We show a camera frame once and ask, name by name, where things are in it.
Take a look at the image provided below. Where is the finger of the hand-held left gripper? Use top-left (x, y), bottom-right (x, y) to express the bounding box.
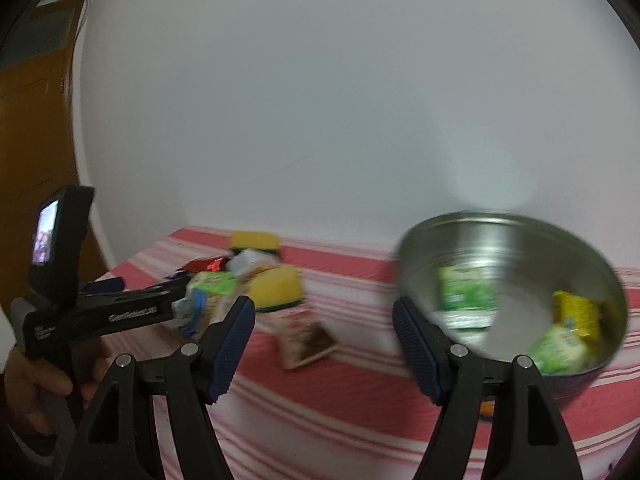
top-left (147, 278), bottom-right (191, 313)

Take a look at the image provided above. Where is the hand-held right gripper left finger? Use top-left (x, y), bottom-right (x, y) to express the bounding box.
top-left (60, 296), bottom-right (256, 480)

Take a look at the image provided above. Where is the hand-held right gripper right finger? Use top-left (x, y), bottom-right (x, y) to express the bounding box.
top-left (392, 297), bottom-right (583, 480)

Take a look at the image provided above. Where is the white packet with blue print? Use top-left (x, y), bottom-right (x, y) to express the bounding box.
top-left (172, 290), bottom-right (209, 337)

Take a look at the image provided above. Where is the green packet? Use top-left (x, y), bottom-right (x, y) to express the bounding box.
top-left (437, 265), bottom-right (499, 332)
top-left (527, 325), bottom-right (590, 376)
top-left (187, 271), bottom-right (239, 302)

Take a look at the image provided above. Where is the pink brown printed packet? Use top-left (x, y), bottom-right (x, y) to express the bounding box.
top-left (274, 309), bottom-right (341, 372)

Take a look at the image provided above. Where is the plain white packet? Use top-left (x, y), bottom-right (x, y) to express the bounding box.
top-left (227, 250), bottom-right (267, 277)

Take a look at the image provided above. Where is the yellow sponge with green pad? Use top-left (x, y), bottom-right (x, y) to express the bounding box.
top-left (247, 266), bottom-right (304, 312)
top-left (230, 231), bottom-right (282, 257)

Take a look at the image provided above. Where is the stainless steel bowl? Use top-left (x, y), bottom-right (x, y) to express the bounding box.
top-left (394, 211), bottom-right (630, 408)

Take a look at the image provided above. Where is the yellow packet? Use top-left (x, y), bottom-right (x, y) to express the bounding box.
top-left (552, 290), bottom-right (608, 347)

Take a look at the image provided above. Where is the person's left hand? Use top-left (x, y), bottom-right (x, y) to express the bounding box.
top-left (5, 342), bottom-right (113, 436)

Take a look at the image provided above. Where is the red sauce packet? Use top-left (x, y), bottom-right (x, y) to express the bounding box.
top-left (182, 257), bottom-right (229, 274)

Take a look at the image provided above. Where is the red white striped sheet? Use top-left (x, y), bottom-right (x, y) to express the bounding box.
top-left (95, 225), bottom-right (640, 480)

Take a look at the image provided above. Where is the wooden door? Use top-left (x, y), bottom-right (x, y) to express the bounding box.
top-left (0, 0), bottom-right (108, 286)

